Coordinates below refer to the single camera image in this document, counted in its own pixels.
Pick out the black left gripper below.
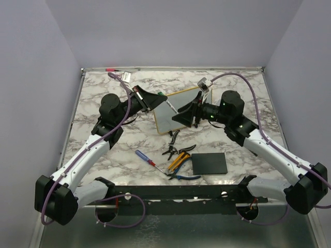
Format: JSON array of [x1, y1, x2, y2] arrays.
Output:
[[116, 85, 168, 125]]

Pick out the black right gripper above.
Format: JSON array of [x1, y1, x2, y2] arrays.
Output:
[[172, 91, 231, 128]]

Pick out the green whiteboard marker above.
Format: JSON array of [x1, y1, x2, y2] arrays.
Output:
[[157, 91, 178, 114]]

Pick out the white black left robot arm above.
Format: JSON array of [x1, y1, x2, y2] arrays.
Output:
[[34, 85, 167, 225]]

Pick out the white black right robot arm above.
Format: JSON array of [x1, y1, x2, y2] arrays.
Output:
[[172, 90, 328, 214]]

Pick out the yellow framed whiteboard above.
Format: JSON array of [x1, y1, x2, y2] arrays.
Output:
[[152, 86, 213, 135]]

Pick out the black cutting pliers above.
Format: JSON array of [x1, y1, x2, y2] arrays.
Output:
[[162, 145, 196, 161]]

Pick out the yellow black utility knife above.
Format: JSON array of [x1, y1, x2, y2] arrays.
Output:
[[168, 152, 191, 172]]

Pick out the black rectangular pad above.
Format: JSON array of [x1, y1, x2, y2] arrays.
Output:
[[191, 152, 228, 175]]

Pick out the blue red screwdriver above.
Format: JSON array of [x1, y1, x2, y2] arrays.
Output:
[[135, 150, 166, 174]]

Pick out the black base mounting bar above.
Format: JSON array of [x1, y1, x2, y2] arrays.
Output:
[[106, 184, 255, 215]]

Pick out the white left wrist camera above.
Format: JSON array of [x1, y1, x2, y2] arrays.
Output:
[[122, 71, 131, 83]]

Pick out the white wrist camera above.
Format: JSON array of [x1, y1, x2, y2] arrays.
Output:
[[197, 77, 213, 94], [122, 71, 131, 83]]

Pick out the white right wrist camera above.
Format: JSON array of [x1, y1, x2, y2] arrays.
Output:
[[197, 77, 213, 94]]

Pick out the red marker at rail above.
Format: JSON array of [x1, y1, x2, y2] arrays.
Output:
[[105, 68, 121, 72]]

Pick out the blue handled pliers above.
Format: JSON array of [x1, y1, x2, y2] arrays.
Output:
[[167, 158, 201, 180]]

